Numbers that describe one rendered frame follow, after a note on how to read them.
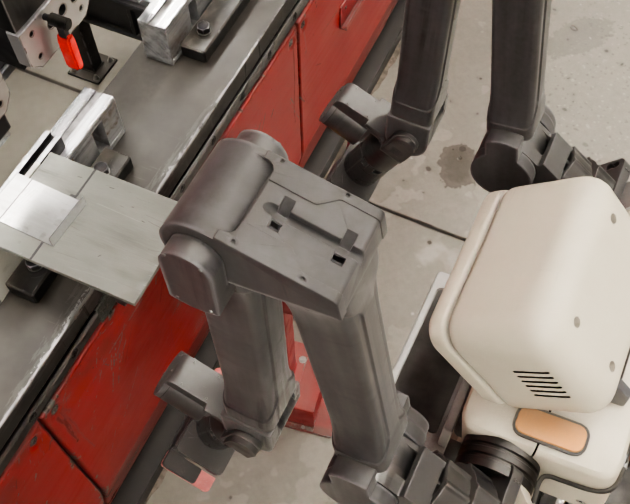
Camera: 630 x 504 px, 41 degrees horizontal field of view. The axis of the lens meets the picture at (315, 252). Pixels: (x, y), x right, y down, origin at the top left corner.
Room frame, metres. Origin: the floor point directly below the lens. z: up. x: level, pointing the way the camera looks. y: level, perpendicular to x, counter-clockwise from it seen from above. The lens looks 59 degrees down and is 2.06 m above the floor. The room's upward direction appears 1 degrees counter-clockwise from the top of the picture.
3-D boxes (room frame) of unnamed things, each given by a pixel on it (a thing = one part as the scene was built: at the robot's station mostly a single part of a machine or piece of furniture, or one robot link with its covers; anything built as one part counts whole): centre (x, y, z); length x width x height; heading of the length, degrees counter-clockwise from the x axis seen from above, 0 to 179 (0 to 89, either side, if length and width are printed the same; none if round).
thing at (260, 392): (0.31, 0.06, 1.40); 0.11 x 0.06 x 0.43; 153
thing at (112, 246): (0.69, 0.34, 1.00); 0.26 x 0.18 x 0.01; 64
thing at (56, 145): (0.77, 0.46, 0.99); 0.20 x 0.03 x 0.03; 154
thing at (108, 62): (1.95, 0.72, 0.01); 0.12 x 0.12 x 0.03; 64
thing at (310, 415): (0.80, 0.06, 0.06); 0.25 x 0.20 x 0.12; 73
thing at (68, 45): (0.86, 0.35, 1.20); 0.04 x 0.02 x 0.10; 64
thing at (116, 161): (0.76, 0.40, 0.89); 0.30 x 0.05 x 0.03; 154
